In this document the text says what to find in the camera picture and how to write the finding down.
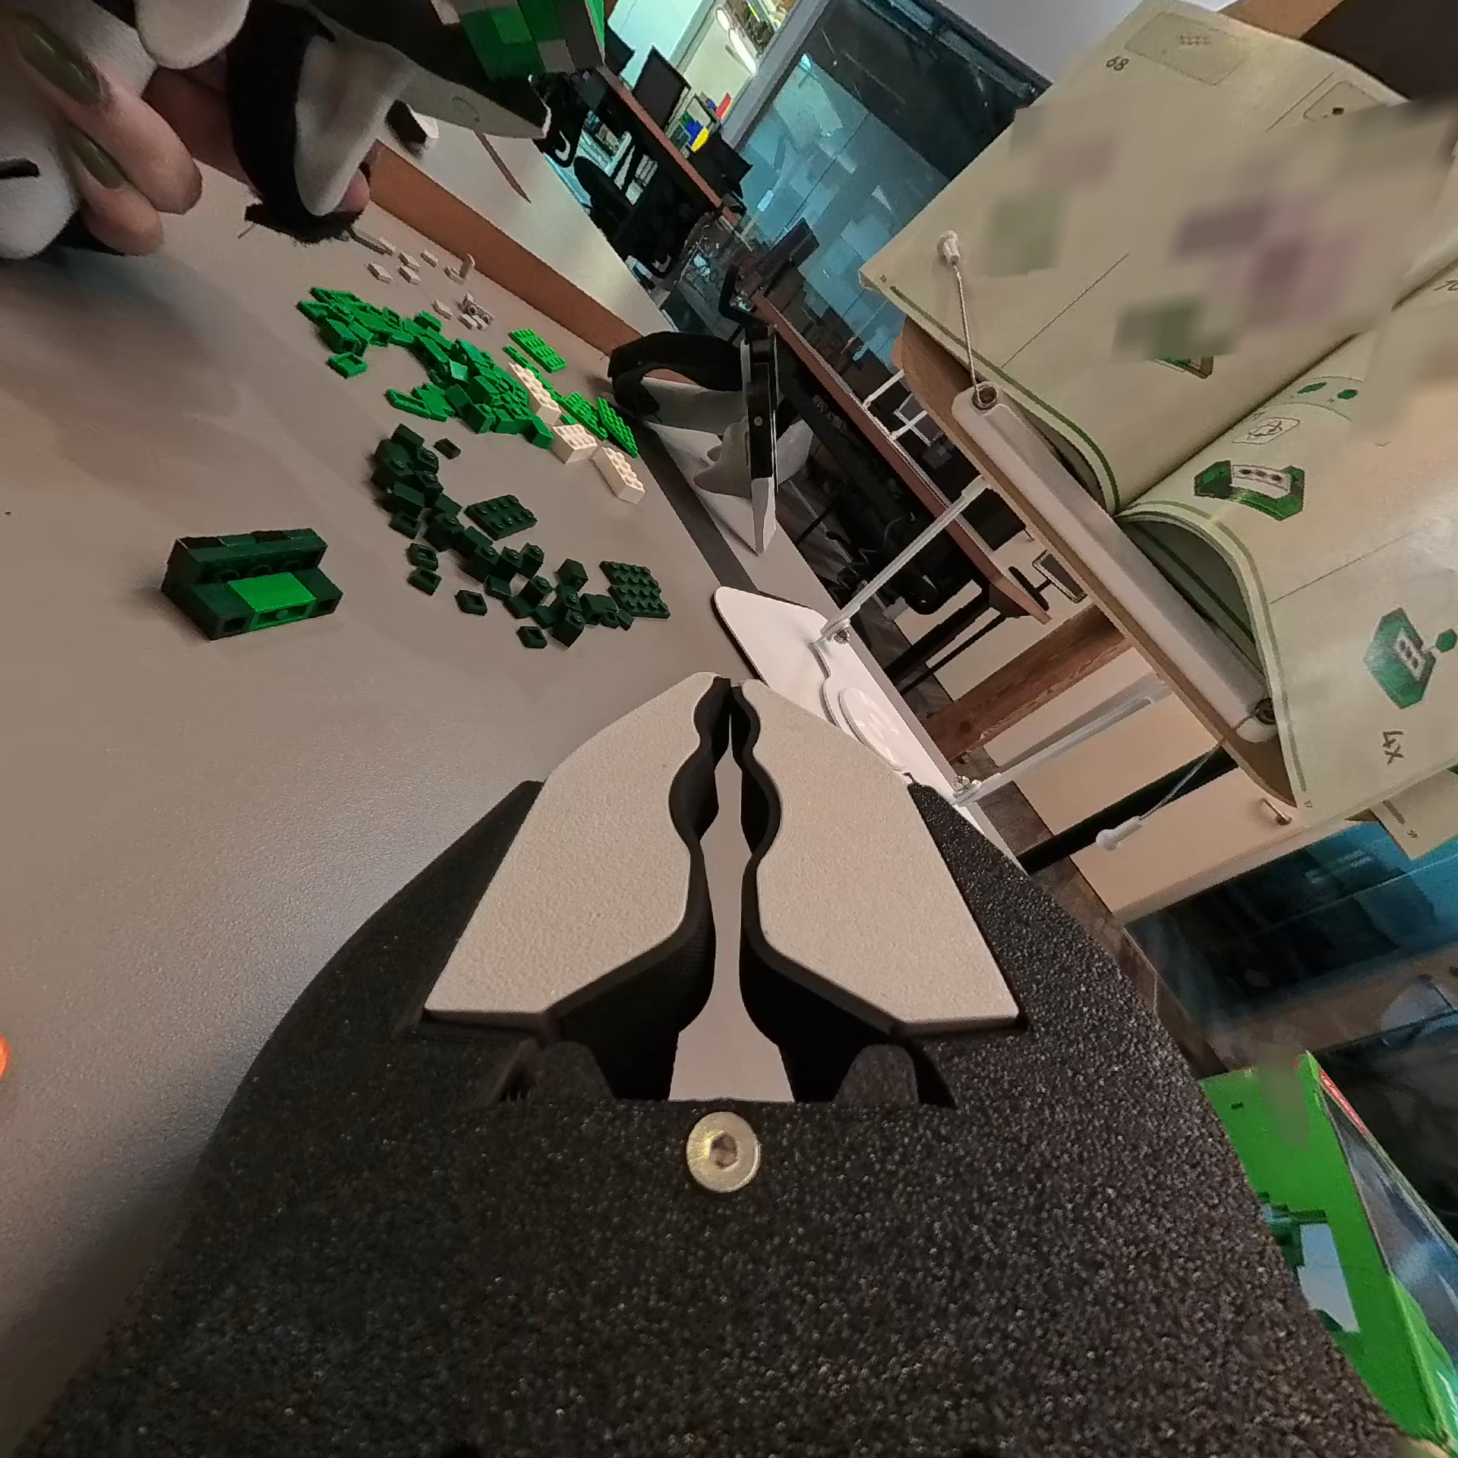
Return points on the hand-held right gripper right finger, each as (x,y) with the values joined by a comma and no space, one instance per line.
(866,899)

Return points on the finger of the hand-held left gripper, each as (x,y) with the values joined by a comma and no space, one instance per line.
(455,97)

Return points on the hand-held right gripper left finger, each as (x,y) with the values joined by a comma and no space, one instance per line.
(580,888)

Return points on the scatter of small white lego pieces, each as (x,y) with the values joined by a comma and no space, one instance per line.
(415,264)

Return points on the pile of bright green lego bricks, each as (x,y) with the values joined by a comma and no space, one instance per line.
(467,382)

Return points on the white lego brick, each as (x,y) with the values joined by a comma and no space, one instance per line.
(574,441)
(533,387)
(618,472)

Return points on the pile of dark green lego pieces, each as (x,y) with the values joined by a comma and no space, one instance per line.
(512,569)

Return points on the green lego box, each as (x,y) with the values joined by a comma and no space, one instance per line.
(1309,1196)

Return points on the lego instruction booklet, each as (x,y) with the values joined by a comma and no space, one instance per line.
(1343,547)

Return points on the person's left hand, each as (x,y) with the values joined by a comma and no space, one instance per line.
(125,147)

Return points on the black computer monitor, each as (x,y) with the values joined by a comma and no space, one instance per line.
(659,80)

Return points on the wooden office desk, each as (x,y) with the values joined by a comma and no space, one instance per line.
(659,142)

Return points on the white lamp stand base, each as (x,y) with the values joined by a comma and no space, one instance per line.
(774,637)

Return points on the black office chair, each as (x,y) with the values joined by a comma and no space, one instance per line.
(779,272)

